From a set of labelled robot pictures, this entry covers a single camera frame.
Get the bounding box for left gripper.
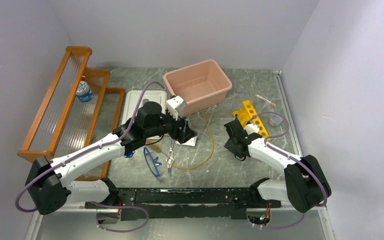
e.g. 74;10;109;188
144;108;197;143

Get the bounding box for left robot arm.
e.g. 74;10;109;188
23;96;197;215

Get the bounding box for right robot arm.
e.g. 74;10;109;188
224;119;332;213

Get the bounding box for metal crucible tongs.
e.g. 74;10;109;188
166;138;176;173

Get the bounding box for yellow rubber tubing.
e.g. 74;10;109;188
170;113;216;171

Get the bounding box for test tube brush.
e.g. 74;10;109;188
145;139;166;155

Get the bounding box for yellow test tube rack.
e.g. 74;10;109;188
231;100;269;137

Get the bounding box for blue safety glasses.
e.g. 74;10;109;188
143;146;163;178

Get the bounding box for clear petri dish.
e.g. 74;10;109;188
267;113;283;127

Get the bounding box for white orange marker pen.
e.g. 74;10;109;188
254;94;277;107

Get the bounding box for pink plastic bin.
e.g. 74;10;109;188
163;59;232;117

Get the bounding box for graduated cylinder blue base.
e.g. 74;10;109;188
123;151;135;158

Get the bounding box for white bin lid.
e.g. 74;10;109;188
121;90;168;127

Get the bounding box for orange wooden shelf rack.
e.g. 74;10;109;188
17;46;125;163

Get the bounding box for blue white bottle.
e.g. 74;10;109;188
76;75;93;103

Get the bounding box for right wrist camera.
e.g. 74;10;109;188
243;122;260;135

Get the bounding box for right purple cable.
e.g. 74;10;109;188
247;111;329;208

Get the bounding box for purple cable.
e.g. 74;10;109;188
15;80;170;213
247;111;329;208

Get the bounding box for black base frame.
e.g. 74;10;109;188
101;187;282;221

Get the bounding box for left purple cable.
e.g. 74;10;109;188
15;80;170;213

